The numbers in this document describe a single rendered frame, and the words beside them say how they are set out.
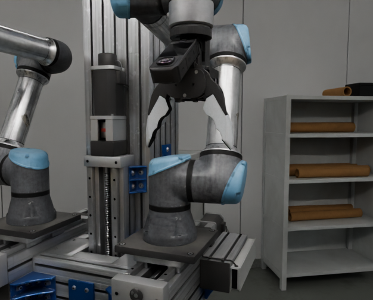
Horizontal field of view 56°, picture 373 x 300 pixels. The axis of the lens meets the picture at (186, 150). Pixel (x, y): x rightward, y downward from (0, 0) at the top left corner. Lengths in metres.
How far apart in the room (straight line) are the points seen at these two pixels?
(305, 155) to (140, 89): 2.41
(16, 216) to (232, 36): 0.85
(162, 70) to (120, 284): 0.55
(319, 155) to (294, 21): 1.22
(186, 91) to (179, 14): 0.12
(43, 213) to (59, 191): 1.86
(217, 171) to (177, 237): 0.20
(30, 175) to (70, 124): 1.83
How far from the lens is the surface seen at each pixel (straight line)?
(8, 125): 1.34
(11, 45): 1.19
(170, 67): 0.50
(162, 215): 0.93
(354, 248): 3.75
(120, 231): 1.15
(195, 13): 0.59
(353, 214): 3.36
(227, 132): 0.56
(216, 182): 0.88
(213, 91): 0.56
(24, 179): 1.19
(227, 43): 1.04
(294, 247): 3.52
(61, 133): 3.01
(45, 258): 1.18
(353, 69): 3.63
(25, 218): 1.20
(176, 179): 0.90
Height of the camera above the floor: 1.37
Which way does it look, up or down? 5 degrees down
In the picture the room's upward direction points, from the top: straight up
